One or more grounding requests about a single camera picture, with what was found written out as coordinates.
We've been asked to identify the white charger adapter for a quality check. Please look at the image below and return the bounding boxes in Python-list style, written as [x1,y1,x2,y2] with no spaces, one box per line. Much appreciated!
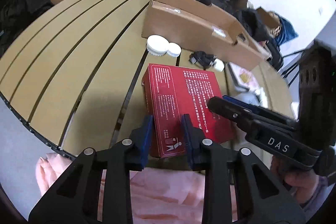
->
[213,59,225,72]

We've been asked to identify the black usb cable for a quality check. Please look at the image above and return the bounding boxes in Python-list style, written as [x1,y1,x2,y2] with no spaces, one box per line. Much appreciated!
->
[188,50,217,69]

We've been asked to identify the red printed box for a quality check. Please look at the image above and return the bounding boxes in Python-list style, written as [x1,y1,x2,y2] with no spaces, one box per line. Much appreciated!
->
[142,64,234,158]

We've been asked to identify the small white jar lid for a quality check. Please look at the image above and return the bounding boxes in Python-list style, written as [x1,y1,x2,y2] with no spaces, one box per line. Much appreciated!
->
[166,43,182,57]

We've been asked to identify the large white jar lid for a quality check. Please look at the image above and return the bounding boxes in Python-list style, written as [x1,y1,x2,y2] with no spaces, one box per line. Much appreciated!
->
[146,35,169,56]

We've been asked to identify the pink cartoon notebook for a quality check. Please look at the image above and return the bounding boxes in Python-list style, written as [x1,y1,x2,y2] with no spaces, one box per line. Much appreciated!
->
[227,63,261,93]

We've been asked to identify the right hand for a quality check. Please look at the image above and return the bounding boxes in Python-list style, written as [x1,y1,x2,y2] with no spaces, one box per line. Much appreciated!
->
[270,156,331,214]

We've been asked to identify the black tripod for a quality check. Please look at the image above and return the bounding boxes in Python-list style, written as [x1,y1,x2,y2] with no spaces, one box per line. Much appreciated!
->
[277,49,306,83]

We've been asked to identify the blue fabric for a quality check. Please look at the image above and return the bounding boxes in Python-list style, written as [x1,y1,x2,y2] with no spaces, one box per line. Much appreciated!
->
[275,14,298,46]

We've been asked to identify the open cardboard box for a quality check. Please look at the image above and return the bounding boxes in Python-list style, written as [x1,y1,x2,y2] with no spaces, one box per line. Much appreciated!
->
[256,7,281,29]

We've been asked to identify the long cardboard tray box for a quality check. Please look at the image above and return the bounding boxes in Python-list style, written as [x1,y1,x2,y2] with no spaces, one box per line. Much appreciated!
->
[142,0,270,71]

